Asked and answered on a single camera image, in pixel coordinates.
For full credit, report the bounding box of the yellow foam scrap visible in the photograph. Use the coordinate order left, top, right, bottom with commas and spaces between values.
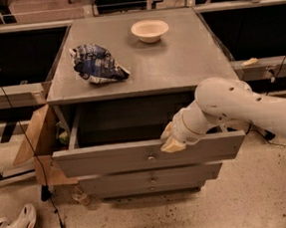
240, 58, 258, 68

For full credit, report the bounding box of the grey bottom drawer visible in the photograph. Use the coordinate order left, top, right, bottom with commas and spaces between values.
96, 180, 205, 199

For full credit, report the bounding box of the grey top drawer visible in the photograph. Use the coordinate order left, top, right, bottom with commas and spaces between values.
54, 94, 245, 177

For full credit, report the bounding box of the grey middle drawer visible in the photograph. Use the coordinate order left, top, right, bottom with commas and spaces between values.
79, 163, 221, 194

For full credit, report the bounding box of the black cable on floor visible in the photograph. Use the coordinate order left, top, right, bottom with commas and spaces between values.
0, 81, 69, 228

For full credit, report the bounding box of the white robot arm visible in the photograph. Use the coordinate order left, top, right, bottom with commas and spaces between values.
161, 78, 286, 153

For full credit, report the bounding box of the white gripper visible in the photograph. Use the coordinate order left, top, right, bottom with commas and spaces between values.
160, 109, 206, 153

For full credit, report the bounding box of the clear plastic cup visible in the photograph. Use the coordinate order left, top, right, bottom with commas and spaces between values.
71, 186, 91, 206

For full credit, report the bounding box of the grey drawer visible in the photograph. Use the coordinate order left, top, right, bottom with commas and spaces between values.
96, 180, 205, 199
79, 163, 221, 194
54, 94, 245, 177

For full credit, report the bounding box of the white paper bowl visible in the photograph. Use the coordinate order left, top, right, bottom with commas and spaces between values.
131, 20, 168, 44

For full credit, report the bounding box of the crumpled blue chip bag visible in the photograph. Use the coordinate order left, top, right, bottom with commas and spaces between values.
69, 44, 131, 84

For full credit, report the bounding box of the black power adapter cable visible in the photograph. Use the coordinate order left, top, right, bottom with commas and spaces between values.
247, 121, 286, 151

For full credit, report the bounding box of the green object in box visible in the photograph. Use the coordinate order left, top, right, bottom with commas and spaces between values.
55, 121, 70, 149

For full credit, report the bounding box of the grey drawer cabinet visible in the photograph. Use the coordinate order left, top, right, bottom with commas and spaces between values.
39, 3, 250, 204

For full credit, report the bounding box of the open cardboard box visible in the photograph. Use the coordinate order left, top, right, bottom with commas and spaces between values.
13, 105, 78, 186

